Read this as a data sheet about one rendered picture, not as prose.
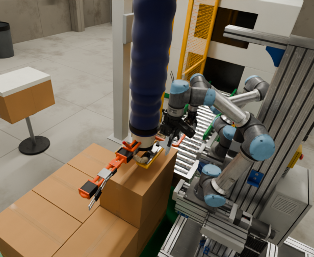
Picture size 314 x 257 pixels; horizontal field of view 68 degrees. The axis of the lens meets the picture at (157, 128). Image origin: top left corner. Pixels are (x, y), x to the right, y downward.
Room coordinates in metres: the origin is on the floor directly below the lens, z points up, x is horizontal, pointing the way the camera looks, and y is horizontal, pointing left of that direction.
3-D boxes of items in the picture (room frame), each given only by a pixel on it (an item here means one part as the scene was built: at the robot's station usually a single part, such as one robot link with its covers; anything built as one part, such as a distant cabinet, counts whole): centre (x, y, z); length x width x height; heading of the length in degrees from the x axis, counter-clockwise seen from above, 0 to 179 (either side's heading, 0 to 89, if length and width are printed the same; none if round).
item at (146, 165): (1.36, 0.01, 1.08); 0.34 x 0.10 x 0.05; 156
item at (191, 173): (2.64, -0.86, 0.50); 2.31 x 0.05 x 0.19; 155
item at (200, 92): (0.93, -0.17, 1.82); 0.11 x 0.11 x 0.08; 2
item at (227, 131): (1.51, -0.57, 1.20); 0.13 x 0.12 x 0.14; 17
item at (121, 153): (1.17, 0.20, 1.18); 0.10 x 0.08 x 0.06; 66
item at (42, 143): (2.41, 1.68, 0.31); 0.40 x 0.40 x 0.62
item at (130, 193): (1.39, 0.10, 0.74); 0.60 x 0.40 x 0.40; 155
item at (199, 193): (1.05, -0.37, 1.09); 0.15 x 0.15 x 0.10
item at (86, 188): (0.86, 0.35, 1.18); 0.08 x 0.07 x 0.05; 156
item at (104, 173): (0.98, 0.29, 1.17); 0.07 x 0.07 x 0.04; 66
